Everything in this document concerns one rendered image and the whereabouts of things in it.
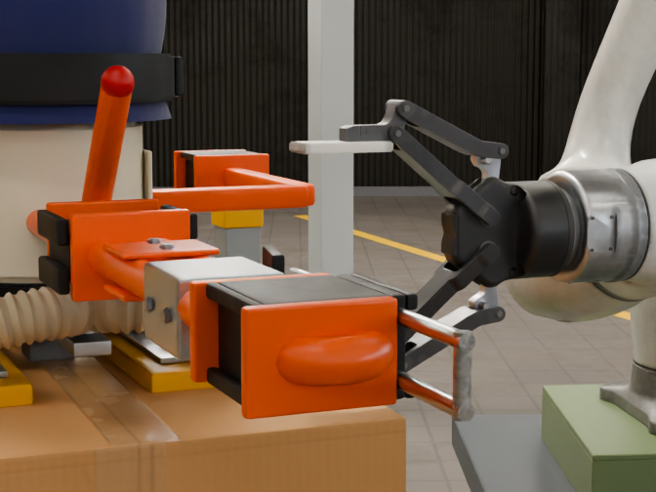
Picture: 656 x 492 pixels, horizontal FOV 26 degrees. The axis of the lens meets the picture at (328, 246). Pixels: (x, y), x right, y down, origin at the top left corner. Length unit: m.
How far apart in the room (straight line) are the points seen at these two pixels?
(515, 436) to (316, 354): 1.13
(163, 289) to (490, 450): 0.94
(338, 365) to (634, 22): 0.75
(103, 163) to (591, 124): 0.49
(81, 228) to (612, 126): 0.56
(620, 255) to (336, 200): 3.73
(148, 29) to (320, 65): 3.59
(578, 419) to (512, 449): 0.14
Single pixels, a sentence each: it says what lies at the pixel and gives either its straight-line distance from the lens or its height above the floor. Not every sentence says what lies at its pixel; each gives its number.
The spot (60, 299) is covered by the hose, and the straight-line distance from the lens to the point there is 1.07.
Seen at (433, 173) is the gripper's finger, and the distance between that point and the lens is 1.05.
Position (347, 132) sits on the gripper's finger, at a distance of 1.02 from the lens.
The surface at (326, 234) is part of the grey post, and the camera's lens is 4.81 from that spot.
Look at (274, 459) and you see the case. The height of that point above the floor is 0.93.
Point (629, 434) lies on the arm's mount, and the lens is 1.52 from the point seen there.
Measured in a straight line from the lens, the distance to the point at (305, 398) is 0.64.
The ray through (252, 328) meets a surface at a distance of 0.62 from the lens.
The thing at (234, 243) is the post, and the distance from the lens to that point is 2.28.
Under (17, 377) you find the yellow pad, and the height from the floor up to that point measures 0.96.
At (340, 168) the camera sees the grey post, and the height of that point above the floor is 0.82.
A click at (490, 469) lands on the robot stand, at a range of 1.61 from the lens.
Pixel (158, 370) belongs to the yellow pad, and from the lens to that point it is 1.12.
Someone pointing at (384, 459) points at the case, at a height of 0.92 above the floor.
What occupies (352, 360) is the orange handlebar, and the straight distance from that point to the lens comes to 0.62.
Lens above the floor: 1.21
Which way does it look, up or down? 8 degrees down
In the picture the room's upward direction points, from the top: straight up
